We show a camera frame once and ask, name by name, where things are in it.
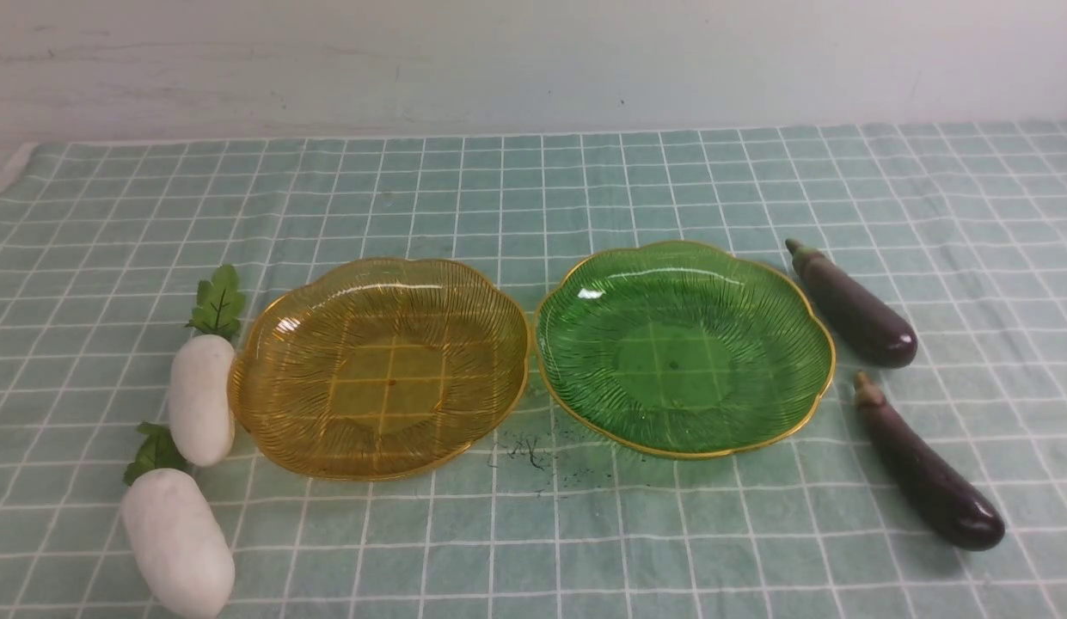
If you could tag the white radish with leaves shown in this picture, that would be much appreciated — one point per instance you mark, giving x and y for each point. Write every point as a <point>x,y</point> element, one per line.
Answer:
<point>175,538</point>
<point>199,418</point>

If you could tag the green transparent plastic plate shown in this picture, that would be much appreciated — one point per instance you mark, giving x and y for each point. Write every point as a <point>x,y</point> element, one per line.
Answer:
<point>681,350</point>

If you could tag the green checkered tablecloth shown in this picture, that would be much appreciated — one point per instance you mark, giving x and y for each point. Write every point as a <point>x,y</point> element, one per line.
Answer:
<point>962,227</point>

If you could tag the purple eggplant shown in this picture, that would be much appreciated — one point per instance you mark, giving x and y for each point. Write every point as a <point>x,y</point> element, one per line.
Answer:
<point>939,495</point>
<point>872,330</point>

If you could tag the yellow transparent plastic plate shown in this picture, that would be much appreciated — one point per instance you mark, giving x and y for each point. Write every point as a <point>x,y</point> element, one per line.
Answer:
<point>382,368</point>

